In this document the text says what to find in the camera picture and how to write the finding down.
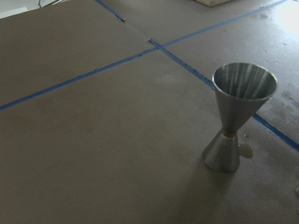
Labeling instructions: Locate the steel double jigger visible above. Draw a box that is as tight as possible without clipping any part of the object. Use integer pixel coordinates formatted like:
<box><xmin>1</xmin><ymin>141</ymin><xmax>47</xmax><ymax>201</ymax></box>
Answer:
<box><xmin>202</xmin><ymin>63</ymin><xmax>277</xmax><ymax>173</ymax></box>

